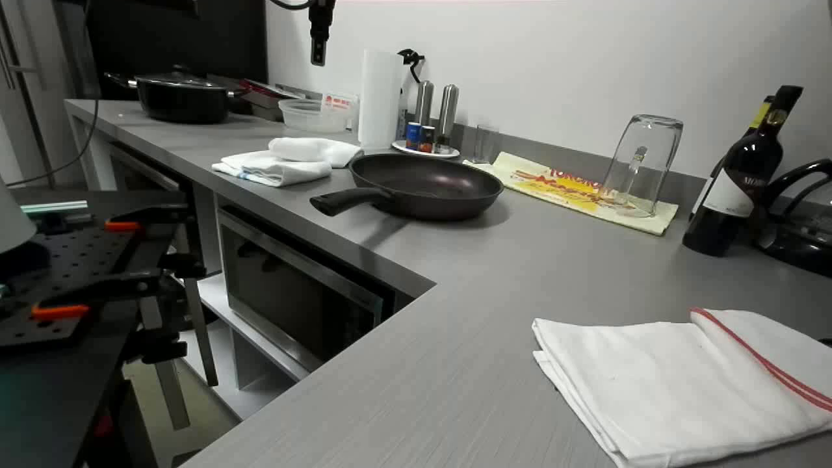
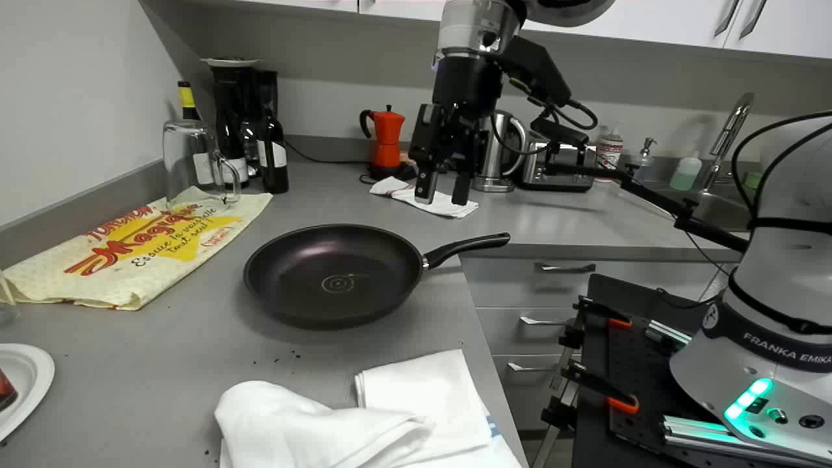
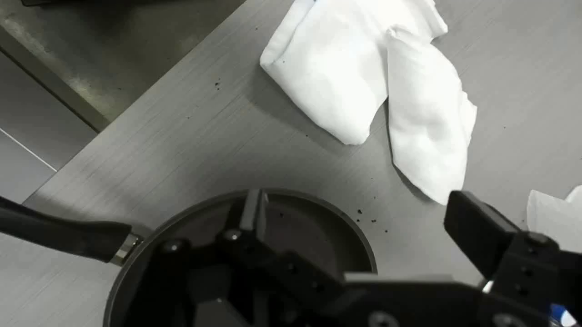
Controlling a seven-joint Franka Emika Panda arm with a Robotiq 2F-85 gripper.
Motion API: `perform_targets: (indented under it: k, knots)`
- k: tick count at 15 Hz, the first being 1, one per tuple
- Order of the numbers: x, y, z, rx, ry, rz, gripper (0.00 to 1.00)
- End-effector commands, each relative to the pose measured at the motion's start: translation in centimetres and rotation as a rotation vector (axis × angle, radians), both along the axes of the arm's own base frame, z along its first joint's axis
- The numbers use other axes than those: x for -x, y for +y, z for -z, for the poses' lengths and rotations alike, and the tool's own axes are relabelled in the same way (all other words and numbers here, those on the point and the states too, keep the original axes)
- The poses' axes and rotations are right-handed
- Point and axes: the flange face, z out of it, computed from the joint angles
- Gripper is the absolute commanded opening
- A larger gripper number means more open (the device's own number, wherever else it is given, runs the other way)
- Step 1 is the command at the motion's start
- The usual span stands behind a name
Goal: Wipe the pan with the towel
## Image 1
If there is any white cloth towel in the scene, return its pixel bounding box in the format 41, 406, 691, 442
269, 137, 361, 169

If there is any black perforated mounting board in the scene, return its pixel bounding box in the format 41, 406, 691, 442
0, 206, 185, 351

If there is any black cooking pot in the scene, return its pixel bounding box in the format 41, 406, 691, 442
106, 72, 236, 125

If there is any clear plastic container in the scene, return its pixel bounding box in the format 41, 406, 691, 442
278, 94, 353, 132

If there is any folded white towel blue stripe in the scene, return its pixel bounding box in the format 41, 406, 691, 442
213, 151, 331, 186

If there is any steel salt shaker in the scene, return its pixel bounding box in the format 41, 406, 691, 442
414, 80, 435, 125

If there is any orange black clamp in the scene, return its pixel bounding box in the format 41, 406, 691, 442
29, 303, 90, 321

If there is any steel pepper shaker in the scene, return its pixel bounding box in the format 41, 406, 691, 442
436, 84, 461, 143

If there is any upturned clear drinking glass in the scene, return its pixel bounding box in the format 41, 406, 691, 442
601, 115, 685, 219

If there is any black frying pan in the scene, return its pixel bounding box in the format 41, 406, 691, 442
311, 152, 503, 220

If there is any dark wine bottle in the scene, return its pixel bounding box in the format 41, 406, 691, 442
685, 85, 804, 258

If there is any white paper towel roll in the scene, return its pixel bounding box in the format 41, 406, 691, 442
358, 50, 400, 152

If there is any white plate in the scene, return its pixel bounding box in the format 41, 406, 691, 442
393, 139, 461, 159

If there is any white towel red stripe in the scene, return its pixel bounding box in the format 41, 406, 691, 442
531, 308, 832, 468

